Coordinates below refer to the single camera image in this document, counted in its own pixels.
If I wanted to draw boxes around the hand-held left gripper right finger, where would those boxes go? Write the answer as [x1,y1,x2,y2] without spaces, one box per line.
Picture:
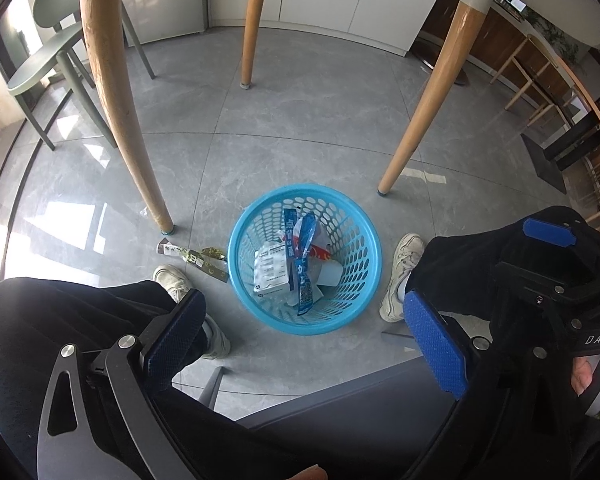
[404,289,576,480]

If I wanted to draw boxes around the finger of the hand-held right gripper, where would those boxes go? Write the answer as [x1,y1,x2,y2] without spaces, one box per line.
[522,206,600,272]
[495,260,582,322]

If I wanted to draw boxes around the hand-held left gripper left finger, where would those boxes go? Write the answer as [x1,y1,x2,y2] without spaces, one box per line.
[35,287,208,480]

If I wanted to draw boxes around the green wrapper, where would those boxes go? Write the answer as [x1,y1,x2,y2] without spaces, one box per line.
[156,241,229,283]

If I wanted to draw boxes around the white cardboard box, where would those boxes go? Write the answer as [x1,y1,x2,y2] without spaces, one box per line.
[252,245,293,295]

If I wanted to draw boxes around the blue plastic basket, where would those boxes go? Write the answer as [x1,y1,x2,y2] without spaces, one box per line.
[228,184,383,336]

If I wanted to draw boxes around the blue snack packet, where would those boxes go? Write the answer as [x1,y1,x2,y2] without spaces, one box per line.
[281,208,318,317]

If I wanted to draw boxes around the person's right hand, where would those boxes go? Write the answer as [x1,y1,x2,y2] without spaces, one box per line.
[571,351,600,397]

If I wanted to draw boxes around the person's left hand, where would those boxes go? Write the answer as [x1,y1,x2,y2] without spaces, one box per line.
[285,465,329,480]

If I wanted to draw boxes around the person's left white shoe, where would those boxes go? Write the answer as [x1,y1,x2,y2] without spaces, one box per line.
[152,265,231,360]

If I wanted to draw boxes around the person's white shoe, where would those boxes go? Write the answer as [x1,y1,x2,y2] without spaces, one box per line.
[379,233,426,323]
[152,265,231,360]

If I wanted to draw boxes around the person's right leg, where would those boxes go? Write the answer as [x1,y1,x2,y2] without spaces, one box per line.
[405,205,600,480]

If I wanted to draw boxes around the black table base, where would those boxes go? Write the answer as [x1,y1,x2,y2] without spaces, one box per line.
[521,119,600,196]

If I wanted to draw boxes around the person's right white shoe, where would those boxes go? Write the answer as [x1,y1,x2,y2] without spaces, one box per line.
[379,233,426,323]

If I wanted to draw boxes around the wooden chair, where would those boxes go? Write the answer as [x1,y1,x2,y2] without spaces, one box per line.
[490,34,581,128]

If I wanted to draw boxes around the wooden table leg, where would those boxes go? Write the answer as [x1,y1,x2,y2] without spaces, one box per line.
[377,0,498,196]
[240,0,273,88]
[78,0,175,233]

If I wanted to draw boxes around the green plant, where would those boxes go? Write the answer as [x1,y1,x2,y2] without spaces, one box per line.
[525,7,581,63]

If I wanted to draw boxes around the dark wooden cabinet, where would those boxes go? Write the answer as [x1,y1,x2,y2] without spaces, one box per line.
[412,0,531,86]

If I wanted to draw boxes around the green chair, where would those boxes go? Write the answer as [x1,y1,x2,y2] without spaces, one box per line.
[7,0,156,151]

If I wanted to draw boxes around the white kitchen cabinet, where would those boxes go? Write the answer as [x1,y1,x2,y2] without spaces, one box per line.
[209,0,451,56]

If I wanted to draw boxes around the grey refrigerator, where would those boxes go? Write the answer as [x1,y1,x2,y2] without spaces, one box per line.
[125,0,210,47]

